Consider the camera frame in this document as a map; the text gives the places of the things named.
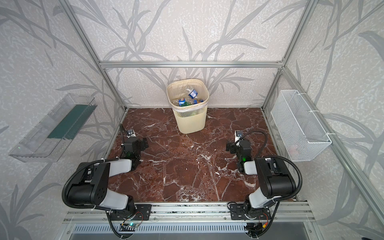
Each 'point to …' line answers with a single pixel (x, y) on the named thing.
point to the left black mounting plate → (138, 212)
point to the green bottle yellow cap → (186, 104)
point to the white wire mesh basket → (303, 137)
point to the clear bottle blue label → (192, 93)
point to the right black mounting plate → (243, 212)
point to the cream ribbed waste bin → (189, 98)
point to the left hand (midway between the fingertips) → (138, 134)
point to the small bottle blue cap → (181, 101)
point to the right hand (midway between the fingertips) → (236, 135)
